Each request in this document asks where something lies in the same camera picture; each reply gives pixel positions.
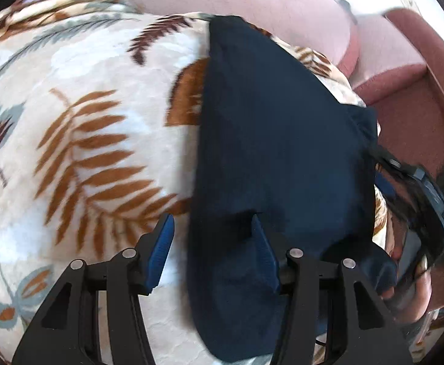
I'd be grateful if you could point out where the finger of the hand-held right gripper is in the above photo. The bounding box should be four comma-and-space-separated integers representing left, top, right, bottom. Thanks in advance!
376, 180, 413, 229
368, 144, 426, 183

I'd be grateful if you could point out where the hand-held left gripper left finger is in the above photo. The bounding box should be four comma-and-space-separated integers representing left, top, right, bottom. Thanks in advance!
12, 213, 176, 365

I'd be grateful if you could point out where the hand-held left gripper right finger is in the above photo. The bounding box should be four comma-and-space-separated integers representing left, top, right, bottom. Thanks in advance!
251, 213, 413, 365

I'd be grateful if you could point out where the navy zip jacket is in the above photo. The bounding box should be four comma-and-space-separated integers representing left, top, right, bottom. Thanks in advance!
187, 14, 400, 364

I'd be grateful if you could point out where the person's right hand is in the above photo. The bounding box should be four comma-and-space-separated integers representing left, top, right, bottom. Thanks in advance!
381, 229, 435, 324

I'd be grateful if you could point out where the leaf print fleece blanket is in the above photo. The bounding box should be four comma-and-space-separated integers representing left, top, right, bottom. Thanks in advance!
0, 0, 394, 365

